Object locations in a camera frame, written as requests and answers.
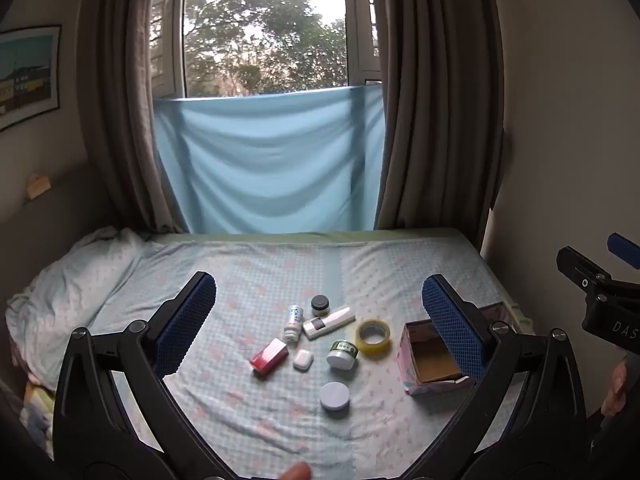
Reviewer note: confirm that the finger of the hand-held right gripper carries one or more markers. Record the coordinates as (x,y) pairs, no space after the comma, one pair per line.
(577,267)
(625,247)

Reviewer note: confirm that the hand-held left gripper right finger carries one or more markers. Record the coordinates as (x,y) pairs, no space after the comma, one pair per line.
(452,330)

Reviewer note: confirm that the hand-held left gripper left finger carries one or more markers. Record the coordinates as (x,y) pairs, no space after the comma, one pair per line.
(185,327)

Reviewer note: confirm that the pink cardboard box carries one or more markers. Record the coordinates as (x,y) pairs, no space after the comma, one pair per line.
(430,360)

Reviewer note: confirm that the yellow tape roll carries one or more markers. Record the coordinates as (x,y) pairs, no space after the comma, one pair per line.
(372,349)

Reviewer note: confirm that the red and white box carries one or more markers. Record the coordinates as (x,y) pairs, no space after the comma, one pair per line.
(267,357)

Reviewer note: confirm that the small white bottle blue label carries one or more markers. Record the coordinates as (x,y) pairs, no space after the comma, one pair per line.
(294,321)

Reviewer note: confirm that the white jar green label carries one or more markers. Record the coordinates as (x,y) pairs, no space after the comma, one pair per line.
(341,357)

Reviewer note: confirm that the white remote control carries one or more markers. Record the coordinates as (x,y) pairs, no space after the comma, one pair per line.
(332,321)

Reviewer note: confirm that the white earbuds case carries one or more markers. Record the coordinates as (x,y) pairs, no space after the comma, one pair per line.
(303,361)

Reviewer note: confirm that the lavender round jar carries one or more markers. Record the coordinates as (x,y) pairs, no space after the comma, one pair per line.
(335,395)

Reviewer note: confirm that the small black jar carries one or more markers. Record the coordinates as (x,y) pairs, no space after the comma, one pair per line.
(320,305)

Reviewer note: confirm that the person's right forearm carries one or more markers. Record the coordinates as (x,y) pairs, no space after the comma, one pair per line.
(620,450)

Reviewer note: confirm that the person's right hand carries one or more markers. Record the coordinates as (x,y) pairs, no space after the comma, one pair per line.
(614,390)

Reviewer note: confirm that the person's left hand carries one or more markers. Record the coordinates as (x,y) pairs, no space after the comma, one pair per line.
(296,473)

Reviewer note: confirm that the checked floral bed sheet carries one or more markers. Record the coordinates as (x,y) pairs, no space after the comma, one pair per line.
(260,280)

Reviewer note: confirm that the light floral pillow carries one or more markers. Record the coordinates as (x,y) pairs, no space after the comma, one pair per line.
(75,285)

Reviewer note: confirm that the yellow patterned cloth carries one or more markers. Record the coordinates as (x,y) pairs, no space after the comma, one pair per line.
(37,410)

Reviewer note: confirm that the light blue hanging cloth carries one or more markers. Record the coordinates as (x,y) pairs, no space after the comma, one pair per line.
(270,160)

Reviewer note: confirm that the white framed window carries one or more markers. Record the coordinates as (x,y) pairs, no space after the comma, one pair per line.
(265,25)

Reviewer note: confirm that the framed wall picture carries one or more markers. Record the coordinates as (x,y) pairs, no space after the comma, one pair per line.
(25,75)

